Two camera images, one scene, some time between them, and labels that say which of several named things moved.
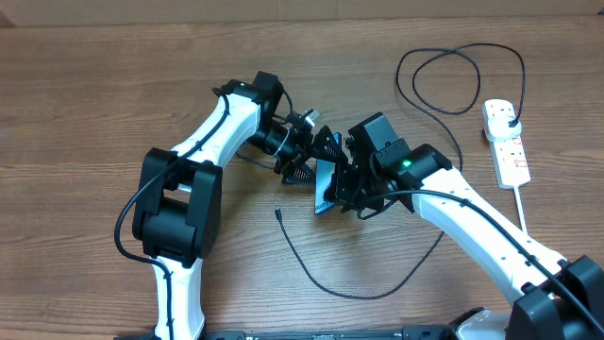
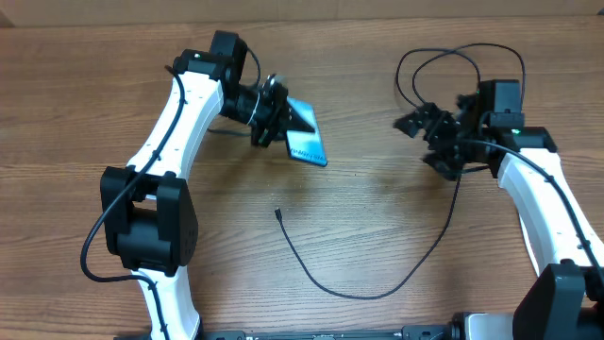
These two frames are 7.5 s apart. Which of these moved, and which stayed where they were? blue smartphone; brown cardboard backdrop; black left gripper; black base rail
Moved: blue smartphone; black left gripper
Stayed: brown cardboard backdrop; black base rail
